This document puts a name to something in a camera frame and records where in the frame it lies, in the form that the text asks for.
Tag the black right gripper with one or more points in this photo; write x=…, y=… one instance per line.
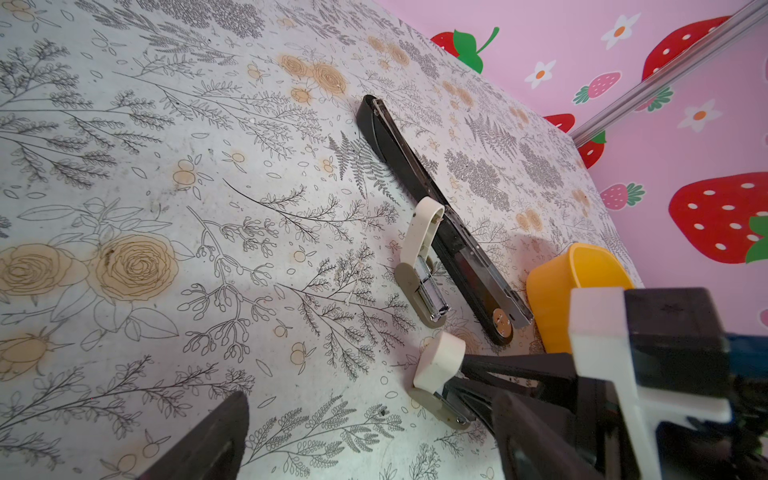
x=600, y=432

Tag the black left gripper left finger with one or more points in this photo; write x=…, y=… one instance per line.
x=213, y=449

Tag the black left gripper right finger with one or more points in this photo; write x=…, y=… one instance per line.
x=530, y=449

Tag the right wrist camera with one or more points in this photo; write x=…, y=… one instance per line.
x=610, y=327

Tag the yellow plastic tray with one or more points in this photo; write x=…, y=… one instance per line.
x=549, y=286

